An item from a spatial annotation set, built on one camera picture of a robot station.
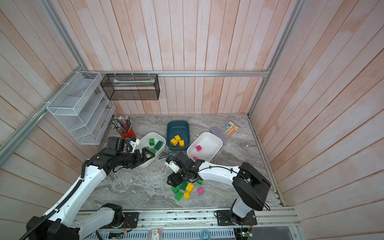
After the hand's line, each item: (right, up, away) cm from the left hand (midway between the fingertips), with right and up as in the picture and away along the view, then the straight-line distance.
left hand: (149, 161), depth 75 cm
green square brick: (-5, +8, +26) cm, 27 cm away
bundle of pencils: (-23, +20, +19) cm, 36 cm away
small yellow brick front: (+19, -20, +5) cm, 28 cm away
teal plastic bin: (+14, +18, +36) cm, 43 cm away
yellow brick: (+12, +10, +27) cm, 32 cm away
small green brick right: (+27, -14, +8) cm, 31 cm away
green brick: (+13, -17, +6) cm, 22 cm away
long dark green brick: (0, +5, +23) cm, 24 cm away
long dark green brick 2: (+18, -12, -1) cm, 21 cm away
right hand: (+11, -11, +7) cm, 17 cm away
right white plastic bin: (+31, +4, +25) cm, 40 cm away
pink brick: (+27, +3, +23) cm, 35 cm away
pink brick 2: (+27, -18, +6) cm, 33 cm away
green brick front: (+15, -21, +6) cm, 26 cm away
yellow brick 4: (+21, -16, +6) cm, 27 cm away
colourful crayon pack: (+52, +18, +35) cm, 65 cm away
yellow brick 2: (+10, +8, +26) cm, 29 cm away
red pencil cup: (-19, +13, +21) cm, 31 cm away
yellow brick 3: (+15, +7, +25) cm, 30 cm away
